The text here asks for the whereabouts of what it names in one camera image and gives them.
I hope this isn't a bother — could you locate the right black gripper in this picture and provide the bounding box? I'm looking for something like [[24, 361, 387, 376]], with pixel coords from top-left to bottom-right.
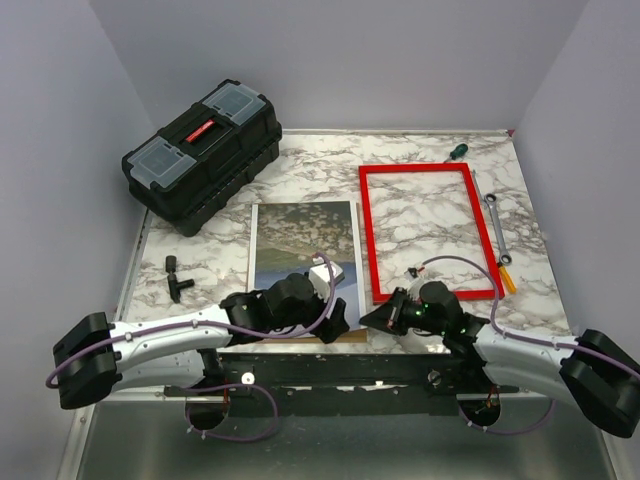
[[360, 287, 447, 336]]

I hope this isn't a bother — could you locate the red wooden picture frame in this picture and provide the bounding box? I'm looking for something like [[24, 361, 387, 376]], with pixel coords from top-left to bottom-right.
[[358, 162, 505, 305]]

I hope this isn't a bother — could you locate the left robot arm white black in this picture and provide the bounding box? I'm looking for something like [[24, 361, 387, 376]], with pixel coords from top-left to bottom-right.
[[45, 265, 349, 410]]

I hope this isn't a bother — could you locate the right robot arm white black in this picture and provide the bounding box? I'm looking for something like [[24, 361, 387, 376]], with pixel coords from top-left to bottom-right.
[[360, 281, 639, 438]]

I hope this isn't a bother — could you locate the brown fibreboard backing panel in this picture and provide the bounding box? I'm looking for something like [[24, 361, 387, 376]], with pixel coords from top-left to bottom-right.
[[247, 202, 369, 345]]

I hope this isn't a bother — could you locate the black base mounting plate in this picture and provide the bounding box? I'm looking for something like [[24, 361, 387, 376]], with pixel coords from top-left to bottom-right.
[[190, 351, 492, 417]]

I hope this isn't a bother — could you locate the silver ratchet wrench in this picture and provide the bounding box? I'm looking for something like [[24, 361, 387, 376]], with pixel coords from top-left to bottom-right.
[[484, 193, 512, 266]]

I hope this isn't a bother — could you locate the small black cylinder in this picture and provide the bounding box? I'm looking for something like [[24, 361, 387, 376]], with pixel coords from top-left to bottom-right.
[[165, 255, 195, 304]]

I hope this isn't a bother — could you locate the small silver open wrench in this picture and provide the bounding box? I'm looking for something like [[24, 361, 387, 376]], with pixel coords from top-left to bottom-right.
[[471, 169, 485, 203]]

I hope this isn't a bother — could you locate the black plastic toolbox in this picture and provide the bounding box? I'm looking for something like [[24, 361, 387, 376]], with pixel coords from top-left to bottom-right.
[[121, 79, 282, 237]]

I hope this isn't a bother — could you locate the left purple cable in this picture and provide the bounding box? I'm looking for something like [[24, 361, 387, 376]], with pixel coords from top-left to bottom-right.
[[45, 251, 337, 390]]

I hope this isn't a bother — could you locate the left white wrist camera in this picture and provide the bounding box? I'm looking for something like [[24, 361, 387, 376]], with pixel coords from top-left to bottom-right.
[[308, 261, 345, 301]]

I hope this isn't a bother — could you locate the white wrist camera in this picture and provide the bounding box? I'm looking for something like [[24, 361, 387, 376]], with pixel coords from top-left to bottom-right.
[[405, 266, 425, 298], [308, 261, 345, 301]]

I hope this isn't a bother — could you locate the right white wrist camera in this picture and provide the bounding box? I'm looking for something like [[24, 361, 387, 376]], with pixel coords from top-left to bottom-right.
[[405, 266, 425, 298]]

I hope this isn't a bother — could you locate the green handled screwdriver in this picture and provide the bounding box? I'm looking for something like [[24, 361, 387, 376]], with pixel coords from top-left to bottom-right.
[[444, 143, 469, 163]]

